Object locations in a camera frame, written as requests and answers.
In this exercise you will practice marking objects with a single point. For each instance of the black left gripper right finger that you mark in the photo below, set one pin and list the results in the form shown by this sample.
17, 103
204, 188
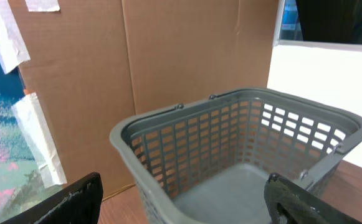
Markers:
289, 203

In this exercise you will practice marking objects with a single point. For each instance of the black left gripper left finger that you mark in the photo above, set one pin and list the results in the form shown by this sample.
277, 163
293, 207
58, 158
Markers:
78, 203

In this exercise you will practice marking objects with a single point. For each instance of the colourful painted sheet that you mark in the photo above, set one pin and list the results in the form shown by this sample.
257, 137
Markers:
30, 168

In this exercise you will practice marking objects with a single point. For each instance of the grey plastic basket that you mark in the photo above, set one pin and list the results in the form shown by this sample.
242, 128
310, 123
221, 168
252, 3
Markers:
209, 161

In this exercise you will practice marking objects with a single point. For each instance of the brown cardboard panel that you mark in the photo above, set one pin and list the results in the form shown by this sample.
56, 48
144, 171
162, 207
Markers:
97, 62

